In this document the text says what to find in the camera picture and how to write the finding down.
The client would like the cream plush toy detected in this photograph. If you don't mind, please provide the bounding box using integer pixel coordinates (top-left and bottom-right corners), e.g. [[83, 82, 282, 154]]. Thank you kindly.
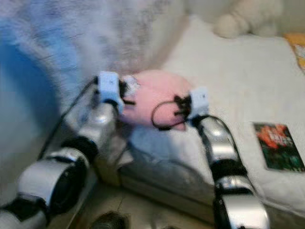
[[213, 0, 285, 40]]

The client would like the dark robot foot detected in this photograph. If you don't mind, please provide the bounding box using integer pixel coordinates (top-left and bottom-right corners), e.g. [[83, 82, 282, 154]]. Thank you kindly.
[[90, 211, 127, 229]]

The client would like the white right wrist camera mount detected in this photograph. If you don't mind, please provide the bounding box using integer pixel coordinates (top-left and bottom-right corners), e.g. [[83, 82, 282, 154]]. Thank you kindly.
[[188, 86, 211, 120]]

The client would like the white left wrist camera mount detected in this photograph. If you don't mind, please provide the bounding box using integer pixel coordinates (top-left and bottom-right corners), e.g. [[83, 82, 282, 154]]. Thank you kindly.
[[97, 71, 125, 108]]

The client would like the red green book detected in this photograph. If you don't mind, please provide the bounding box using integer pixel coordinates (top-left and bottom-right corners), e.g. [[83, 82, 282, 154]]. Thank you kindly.
[[253, 122, 305, 173]]

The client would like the blue white patterned blanket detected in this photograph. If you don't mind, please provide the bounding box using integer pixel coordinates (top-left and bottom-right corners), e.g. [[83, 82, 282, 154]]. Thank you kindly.
[[2, 0, 187, 117]]

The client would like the bed with white sheet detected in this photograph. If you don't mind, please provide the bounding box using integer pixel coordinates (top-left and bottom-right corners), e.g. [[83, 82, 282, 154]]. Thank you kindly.
[[117, 13, 305, 229]]

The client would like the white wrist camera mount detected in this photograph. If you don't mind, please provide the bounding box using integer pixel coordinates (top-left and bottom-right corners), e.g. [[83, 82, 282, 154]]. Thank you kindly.
[[97, 71, 125, 108], [188, 86, 211, 120]]

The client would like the yellow cartoon print quilt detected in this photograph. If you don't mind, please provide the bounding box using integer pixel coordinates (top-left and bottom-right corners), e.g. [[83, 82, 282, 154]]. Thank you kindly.
[[285, 32, 305, 73]]

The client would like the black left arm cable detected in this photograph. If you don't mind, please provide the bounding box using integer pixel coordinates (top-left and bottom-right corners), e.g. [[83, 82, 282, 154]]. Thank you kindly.
[[38, 80, 100, 160]]

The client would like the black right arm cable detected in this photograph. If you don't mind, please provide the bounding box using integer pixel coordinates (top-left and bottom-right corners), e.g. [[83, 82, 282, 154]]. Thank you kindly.
[[151, 99, 187, 131]]

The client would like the pink plush pillow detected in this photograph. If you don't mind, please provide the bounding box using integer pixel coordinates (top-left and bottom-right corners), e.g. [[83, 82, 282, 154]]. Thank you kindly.
[[119, 70, 194, 131]]

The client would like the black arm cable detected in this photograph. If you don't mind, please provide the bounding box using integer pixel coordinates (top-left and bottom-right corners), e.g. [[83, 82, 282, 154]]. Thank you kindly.
[[38, 80, 100, 160], [151, 99, 187, 131]]

